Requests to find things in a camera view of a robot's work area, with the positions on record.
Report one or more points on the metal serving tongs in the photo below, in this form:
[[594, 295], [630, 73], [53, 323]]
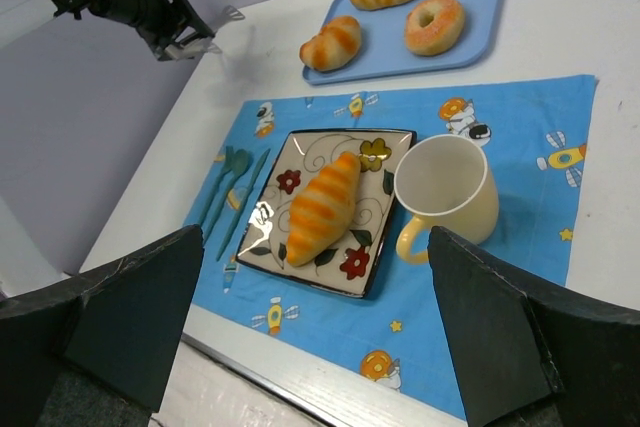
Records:
[[198, 39]]

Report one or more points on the teal plastic spoon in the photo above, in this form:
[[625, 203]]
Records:
[[240, 164]]

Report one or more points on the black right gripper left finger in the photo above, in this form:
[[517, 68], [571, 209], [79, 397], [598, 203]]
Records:
[[97, 349]]

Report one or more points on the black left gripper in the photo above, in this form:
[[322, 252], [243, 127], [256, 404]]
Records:
[[155, 21]]

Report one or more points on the long striped croissant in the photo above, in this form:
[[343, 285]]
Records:
[[321, 213]]

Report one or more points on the teal plastic fork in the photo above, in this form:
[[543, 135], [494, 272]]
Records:
[[226, 168]]

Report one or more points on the yellow mug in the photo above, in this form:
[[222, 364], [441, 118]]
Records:
[[445, 180]]

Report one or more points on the teal plastic knife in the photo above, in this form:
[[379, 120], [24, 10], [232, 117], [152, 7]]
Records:
[[235, 220]]

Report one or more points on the round twisted bread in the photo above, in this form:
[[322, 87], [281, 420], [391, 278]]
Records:
[[336, 44]]

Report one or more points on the square floral plate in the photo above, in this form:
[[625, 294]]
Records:
[[349, 265]]

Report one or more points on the blue cartoon placemat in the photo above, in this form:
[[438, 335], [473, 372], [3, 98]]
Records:
[[534, 135]]

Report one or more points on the sugared orange donut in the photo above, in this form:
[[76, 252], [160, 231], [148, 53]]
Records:
[[434, 26]]

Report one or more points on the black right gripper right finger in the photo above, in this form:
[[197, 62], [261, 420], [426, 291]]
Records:
[[528, 352]]

